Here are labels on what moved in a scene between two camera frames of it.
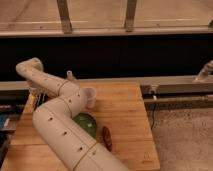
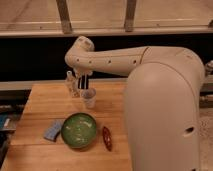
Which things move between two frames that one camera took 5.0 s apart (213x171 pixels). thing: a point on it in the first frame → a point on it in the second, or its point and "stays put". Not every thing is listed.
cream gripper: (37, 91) → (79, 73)
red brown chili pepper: (107, 138) stays put
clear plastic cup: (90, 94) stays put
